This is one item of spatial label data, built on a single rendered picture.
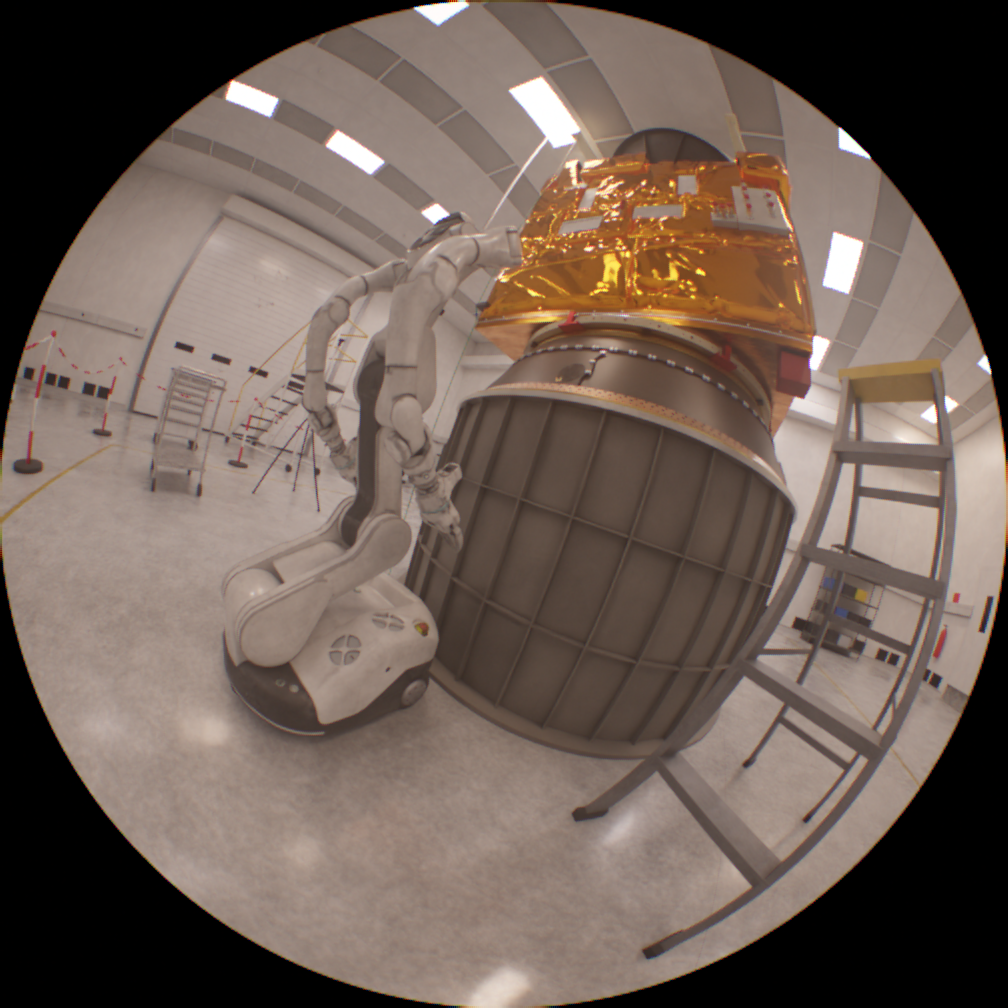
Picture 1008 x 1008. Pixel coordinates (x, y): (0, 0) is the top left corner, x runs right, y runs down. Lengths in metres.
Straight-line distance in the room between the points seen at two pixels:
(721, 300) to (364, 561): 1.69
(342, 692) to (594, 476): 0.93
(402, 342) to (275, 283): 7.89
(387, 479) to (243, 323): 7.46
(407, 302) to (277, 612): 0.69
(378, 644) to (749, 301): 1.84
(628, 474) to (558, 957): 1.30
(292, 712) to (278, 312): 7.95
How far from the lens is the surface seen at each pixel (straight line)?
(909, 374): 1.19
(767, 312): 1.60
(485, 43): 4.83
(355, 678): 0.81
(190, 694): 1.10
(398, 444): 0.61
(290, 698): 0.83
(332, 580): 0.81
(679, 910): 1.08
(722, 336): 1.57
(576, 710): 1.21
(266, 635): 0.81
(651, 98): 4.59
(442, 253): 0.68
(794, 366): 1.54
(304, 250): 8.80
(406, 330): 0.59
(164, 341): 8.20
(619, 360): 1.31
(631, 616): 1.05
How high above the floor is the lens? 0.80
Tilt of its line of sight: 3 degrees down
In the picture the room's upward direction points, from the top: 19 degrees clockwise
